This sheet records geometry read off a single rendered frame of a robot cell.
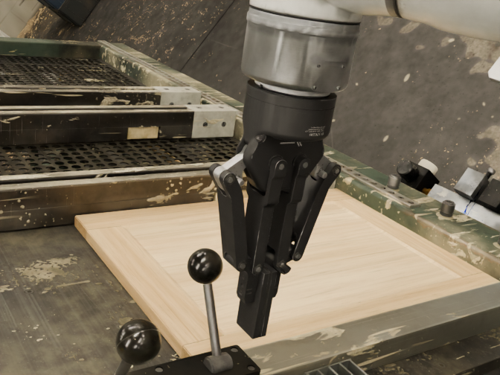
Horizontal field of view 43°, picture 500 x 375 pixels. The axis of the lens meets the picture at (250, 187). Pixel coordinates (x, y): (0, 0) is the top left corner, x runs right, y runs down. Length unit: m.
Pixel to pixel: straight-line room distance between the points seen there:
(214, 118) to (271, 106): 1.12
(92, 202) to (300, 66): 0.65
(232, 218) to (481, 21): 0.24
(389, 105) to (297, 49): 2.19
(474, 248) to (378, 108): 1.61
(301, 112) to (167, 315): 0.40
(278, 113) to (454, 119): 2.00
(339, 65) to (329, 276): 0.53
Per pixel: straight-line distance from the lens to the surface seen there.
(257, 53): 0.49
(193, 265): 0.66
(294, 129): 0.50
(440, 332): 0.89
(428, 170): 1.44
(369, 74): 2.83
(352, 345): 0.78
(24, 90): 1.62
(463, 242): 1.15
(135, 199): 1.10
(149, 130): 1.54
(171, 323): 0.80
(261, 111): 0.50
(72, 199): 1.05
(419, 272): 1.06
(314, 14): 0.48
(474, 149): 2.37
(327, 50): 0.49
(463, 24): 0.45
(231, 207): 0.52
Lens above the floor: 1.88
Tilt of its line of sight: 41 degrees down
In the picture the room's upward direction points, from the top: 53 degrees counter-clockwise
